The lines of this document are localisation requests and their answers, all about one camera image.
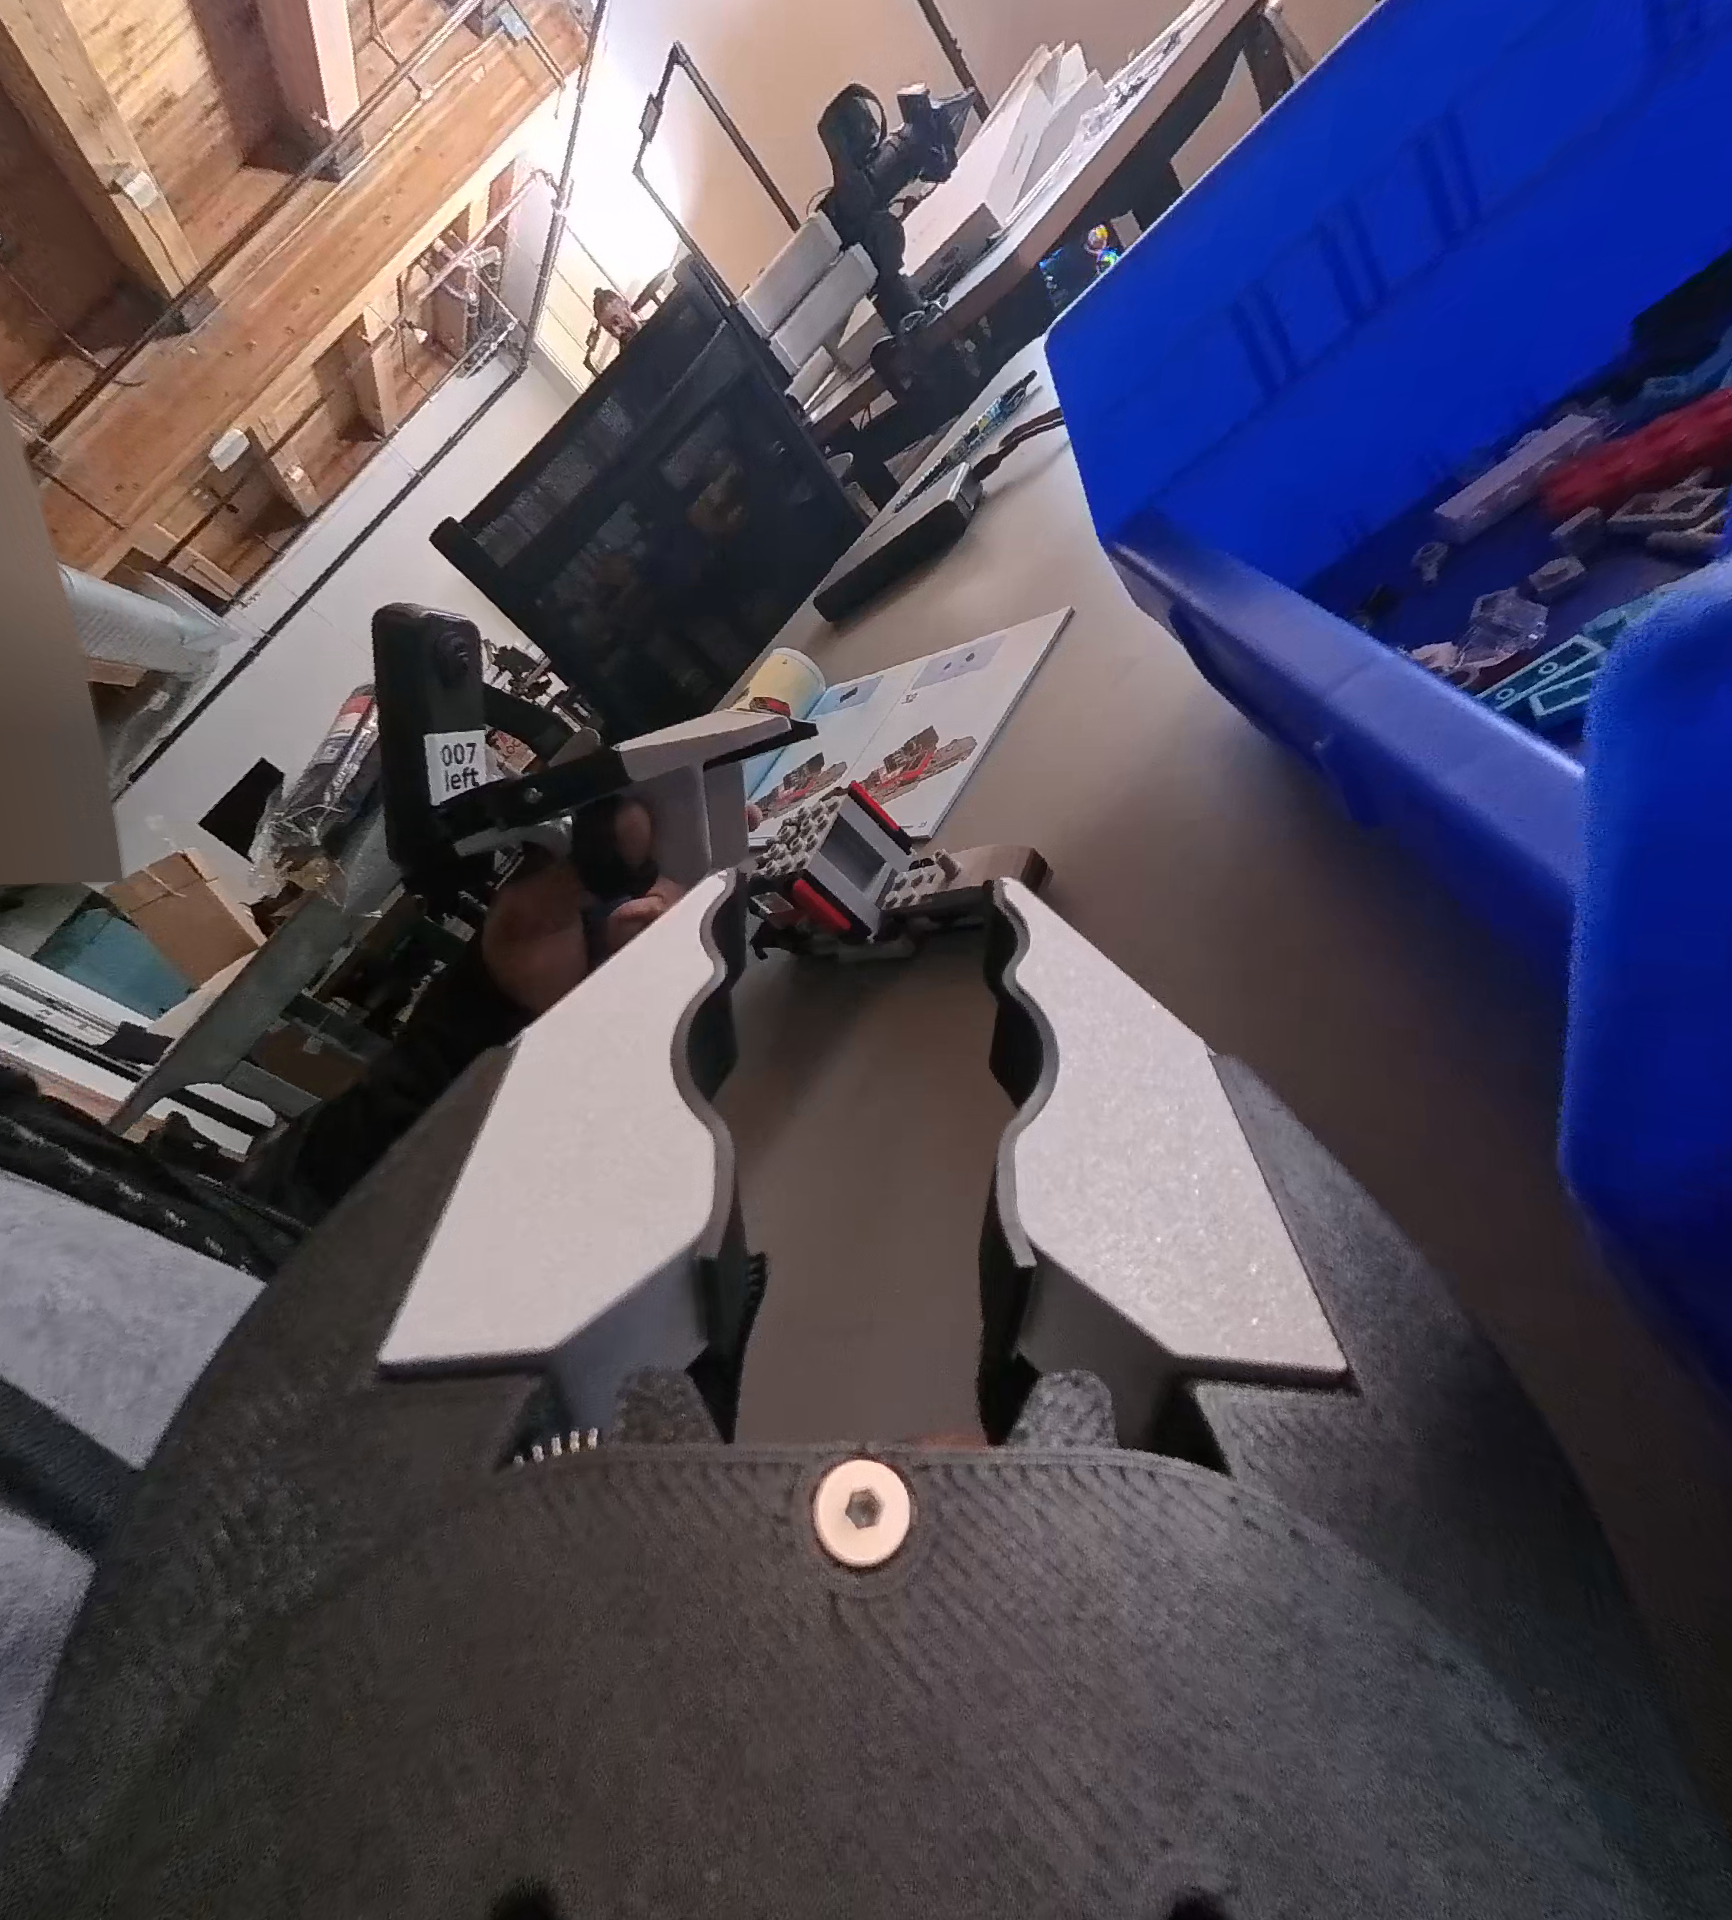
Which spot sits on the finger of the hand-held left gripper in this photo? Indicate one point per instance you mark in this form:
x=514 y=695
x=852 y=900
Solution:
x=683 y=756

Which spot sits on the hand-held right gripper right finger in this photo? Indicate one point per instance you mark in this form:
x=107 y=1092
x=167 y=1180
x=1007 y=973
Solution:
x=1168 y=1201

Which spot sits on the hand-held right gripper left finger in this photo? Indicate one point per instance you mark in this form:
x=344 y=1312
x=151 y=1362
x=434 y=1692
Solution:
x=568 y=1185

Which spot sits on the black red brick model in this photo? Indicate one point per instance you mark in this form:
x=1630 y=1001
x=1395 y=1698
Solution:
x=865 y=866

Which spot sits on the blue plastic bin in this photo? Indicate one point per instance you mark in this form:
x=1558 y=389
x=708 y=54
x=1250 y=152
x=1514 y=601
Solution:
x=1253 y=298

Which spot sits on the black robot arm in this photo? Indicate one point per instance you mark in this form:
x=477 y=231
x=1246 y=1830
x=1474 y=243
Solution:
x=883 y=168

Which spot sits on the person's left hand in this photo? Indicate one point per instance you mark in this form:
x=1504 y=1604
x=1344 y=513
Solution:
x=544 y=945

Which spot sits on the clear plastic bag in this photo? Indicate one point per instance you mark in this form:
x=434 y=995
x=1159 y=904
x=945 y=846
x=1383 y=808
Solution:
x=332 y=777

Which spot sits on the instruction booklet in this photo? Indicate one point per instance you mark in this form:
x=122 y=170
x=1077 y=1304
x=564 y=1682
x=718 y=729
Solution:
x=945 y=704

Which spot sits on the black flat box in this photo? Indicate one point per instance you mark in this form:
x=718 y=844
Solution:
x=894 y=544

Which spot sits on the brown cardboard box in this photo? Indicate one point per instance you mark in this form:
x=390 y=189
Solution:
x=181 y=916

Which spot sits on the dark patterned strip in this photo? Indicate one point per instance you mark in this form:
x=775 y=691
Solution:
x=994 y=413

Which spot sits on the grey knit garment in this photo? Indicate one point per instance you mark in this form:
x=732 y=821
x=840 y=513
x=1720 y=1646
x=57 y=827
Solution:
x=11 y=1274

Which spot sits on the blue plastic case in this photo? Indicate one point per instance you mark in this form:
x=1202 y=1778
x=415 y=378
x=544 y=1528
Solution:
x=1706 y=976

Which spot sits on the wooden work table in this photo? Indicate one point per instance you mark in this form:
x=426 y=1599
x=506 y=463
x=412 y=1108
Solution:
x=1090 y=196

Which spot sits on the white cardboard box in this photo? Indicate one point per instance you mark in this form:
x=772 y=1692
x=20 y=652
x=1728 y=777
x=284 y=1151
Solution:
x=1023 y=134

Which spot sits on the pile of loose bricks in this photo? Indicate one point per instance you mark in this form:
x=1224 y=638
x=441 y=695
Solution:
x=1630 y=452

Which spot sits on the silver ventilation duct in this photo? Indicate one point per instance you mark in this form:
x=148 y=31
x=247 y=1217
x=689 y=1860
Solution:
x=129 y=613

